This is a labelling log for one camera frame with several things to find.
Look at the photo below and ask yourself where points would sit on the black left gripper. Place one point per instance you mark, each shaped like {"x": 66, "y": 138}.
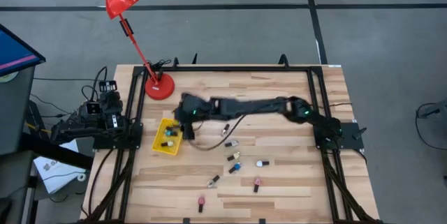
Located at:
{"x": 111, "y": 109}

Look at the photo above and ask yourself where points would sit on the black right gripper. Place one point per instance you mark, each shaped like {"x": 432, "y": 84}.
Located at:
{"x": 190, "y": 107}

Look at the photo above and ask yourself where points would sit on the clear nail polish bottle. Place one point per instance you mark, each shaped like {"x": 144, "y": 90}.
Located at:
{"x": 225, "y": 130}
{"x": 172, "y": 127}
{"x": 232, "y": 143}
{"x": 213, "y": 180}

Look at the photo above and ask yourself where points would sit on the teal nail polish bottle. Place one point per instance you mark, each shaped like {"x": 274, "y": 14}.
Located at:
{"x": 171, "y": 133}

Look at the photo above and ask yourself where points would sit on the pale nail polish bottle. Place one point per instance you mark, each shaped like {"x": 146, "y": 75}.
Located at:
{"x": 169, "y": 143}

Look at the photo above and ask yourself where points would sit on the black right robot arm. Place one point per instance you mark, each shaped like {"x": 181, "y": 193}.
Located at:
{"x": 251, "y": 107}

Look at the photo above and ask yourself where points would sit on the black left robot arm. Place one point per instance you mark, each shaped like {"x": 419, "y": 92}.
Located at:
{"x": 70, "y": 131}

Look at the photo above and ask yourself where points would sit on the beige nail polish bottle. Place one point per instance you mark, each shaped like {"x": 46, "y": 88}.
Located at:
{"x": 234, "y": 156}

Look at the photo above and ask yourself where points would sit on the blue nail polish bottle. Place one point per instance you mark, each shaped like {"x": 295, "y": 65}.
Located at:
{"x": 235, "y": 167}

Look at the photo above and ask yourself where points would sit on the deep pink nail polish bottle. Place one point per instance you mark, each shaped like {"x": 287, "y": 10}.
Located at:
{"x": 201, "y": 201}

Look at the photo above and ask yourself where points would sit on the white nail polish bottle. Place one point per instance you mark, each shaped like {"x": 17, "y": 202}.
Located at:
{"x": 260, "y": 163}

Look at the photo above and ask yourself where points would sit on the light pink nail polish bottle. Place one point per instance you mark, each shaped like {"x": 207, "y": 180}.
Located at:
{"x": 257, "y": 182}

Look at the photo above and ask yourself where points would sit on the yellow plastic basket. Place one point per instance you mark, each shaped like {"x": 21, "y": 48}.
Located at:
{"x": 159, "y": 139}

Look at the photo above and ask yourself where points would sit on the red desk lamp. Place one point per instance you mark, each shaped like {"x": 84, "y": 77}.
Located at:
{"x": 160, "y": 86}

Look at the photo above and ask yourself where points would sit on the black desk bar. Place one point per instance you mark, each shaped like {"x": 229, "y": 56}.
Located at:
{"x": 63, "y": 154}

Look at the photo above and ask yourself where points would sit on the grey cabinet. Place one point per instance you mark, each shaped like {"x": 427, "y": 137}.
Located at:
{"x": 14, "y": 112}

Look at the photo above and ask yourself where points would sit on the blue screen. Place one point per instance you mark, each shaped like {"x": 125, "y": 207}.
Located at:
{"x": 14, "y": 53}

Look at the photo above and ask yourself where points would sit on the pale round disc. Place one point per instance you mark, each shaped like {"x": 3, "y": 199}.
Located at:
{"x": 7, "y": 77}

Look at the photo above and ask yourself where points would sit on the white printed paper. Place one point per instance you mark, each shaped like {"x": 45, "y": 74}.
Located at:
{"x": 57, "y": 175}

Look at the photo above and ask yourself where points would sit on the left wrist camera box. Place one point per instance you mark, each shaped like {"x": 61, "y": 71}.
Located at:
{"x": 93, "y": 107}

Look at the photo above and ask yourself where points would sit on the black aluminium rig frame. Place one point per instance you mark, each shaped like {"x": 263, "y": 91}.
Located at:
{"x": 227, "y": 68}

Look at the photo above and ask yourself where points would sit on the small black bracket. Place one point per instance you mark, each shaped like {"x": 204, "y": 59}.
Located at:
{"x": 186, "y": 221}
{"x": 262, "y": 221}

